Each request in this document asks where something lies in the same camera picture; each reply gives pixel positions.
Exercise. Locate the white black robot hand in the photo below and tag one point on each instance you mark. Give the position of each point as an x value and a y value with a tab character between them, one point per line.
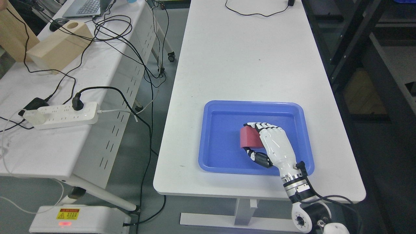
279	152

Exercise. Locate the pink block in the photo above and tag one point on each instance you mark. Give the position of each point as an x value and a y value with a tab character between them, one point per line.
250	138

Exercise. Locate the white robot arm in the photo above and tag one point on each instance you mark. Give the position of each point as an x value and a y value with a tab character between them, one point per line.
309	213

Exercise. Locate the blue plastic tray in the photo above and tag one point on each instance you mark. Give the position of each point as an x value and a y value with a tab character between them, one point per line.
224	135

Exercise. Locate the black metal shelf right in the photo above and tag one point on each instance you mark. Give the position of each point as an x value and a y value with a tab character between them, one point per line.
368	51

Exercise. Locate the white table with leg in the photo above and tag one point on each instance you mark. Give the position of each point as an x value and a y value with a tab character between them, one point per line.
250	61

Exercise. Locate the white folding desk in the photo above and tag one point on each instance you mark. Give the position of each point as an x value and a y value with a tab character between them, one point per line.
81	156

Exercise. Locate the white power strip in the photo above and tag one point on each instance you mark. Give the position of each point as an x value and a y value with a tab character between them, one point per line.
59	116

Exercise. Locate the white floor device box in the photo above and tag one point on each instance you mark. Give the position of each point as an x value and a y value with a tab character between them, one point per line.
80	219

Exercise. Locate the wooden box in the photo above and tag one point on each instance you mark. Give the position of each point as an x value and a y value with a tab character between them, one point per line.
60	48

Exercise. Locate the laptop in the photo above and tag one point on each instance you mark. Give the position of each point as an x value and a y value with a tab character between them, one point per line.
87	8

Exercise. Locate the cardboard box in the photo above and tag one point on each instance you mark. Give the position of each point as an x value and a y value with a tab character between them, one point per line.
15	35

